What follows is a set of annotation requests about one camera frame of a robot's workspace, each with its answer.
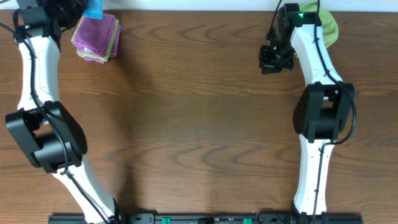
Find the green crumpled cloth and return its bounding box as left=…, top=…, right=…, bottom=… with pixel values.
left=299, top=1, right=339, bottom=48

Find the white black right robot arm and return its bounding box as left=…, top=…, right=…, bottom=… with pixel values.
left=259, top=2, right=357, bottom=223

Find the purple folded cloth bottom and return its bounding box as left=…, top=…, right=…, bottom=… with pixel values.
left=82, top=25, right=122, bottom=63

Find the purple folded cloth top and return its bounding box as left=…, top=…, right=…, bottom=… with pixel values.
left=71, top=14, right=116, bottom=56

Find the blue microfiber cloth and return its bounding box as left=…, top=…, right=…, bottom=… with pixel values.
left=83, top=0, right=103, bottom=20

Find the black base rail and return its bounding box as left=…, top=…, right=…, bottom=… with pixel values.
left=48, top=211, right=363, bottom=224

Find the green folded cloth middle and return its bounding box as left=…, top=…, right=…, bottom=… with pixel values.
left=76, top=19, right=120, bottom=58

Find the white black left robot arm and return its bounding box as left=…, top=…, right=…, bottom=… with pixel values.
left=1, top=0, right=124, bottom=223

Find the purple folded cloth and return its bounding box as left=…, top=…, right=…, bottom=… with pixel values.
left=82, top=25, right=122, bottom=63
left=71, top=14, right=116, bottom=56

